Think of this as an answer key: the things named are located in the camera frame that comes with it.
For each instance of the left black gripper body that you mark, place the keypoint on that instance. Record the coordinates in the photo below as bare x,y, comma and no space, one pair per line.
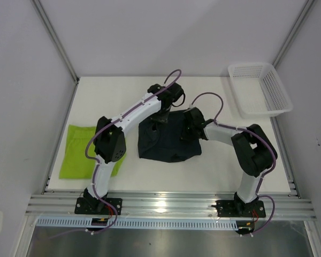
162,116

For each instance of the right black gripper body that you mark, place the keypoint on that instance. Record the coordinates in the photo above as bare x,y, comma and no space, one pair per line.
187,134

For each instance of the dark green shorts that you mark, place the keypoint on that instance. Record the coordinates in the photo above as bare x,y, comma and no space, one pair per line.
162,141

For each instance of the lime green shorts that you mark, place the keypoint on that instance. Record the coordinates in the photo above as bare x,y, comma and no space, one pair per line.
75,165

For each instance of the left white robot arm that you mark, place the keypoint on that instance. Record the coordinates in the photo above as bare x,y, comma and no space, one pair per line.
109,138

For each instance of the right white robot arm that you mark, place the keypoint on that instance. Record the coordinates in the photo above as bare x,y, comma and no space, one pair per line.
255,153

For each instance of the white plastic basket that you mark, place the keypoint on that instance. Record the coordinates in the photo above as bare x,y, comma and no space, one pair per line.
258,90

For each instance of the aluminium mounting rail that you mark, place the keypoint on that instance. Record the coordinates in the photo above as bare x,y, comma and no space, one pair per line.
170,205

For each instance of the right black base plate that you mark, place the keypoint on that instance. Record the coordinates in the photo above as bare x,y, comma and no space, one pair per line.
233,208

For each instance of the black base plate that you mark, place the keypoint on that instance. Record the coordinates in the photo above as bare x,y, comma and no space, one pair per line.
86,206
233,208

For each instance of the perforated cable tray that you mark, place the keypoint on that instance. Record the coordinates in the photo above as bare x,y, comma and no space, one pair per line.
139,223

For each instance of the left aluminium frame post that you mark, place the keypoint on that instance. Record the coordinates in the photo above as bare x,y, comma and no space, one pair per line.
46,22

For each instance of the aluminium frame post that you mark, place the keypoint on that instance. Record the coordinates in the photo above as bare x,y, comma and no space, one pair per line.
46,22
297,25

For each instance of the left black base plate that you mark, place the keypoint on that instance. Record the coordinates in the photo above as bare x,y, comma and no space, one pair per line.
86,206

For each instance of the right aluminium frame post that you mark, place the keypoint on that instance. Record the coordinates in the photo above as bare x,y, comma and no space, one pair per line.
297,25

